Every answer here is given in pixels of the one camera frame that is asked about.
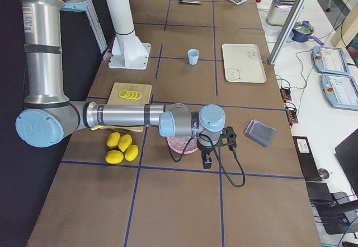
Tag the cream bear tray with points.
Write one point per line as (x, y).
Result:
(243, 64)

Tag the grey folded cloth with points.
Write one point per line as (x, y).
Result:
(260, 132)

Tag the black power strip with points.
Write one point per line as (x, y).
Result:
(290, 108)

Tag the teach pendant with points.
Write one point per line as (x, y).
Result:
(330, 60)
(340, 91)

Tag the white toaster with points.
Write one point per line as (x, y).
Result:
(279, 11)

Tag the yellow green knife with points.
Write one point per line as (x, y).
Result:
(96, 127)

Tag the yellow lemon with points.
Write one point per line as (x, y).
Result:
(131, 153)
(114, 157)
(112, 140)
(124, 142)

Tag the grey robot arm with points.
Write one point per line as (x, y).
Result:
(81, 60)

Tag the lemon slice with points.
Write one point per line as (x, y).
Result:
(135, 95)
(123, 93)

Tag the blue saucepan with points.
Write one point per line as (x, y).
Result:
(303, 31)

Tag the pile of clear ice cubes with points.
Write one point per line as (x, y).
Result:
(181, 142)

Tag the teach pendant lower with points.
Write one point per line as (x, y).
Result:
(340, 91)

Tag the wooden cutting board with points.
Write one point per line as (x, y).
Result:
(129, 94)

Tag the light blue cup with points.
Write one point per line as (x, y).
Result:
(193, 56)

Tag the aluminium frame post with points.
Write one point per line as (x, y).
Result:
(286, 29)

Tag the teach pendant upper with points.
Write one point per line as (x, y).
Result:
(330, 60)

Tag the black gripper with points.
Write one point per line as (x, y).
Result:
(205, 149)

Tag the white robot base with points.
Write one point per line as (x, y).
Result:
(128, 52)

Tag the pink bowl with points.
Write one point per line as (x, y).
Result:
(181, 146)

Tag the steel muddler black tip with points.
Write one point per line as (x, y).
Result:
(190, 2)

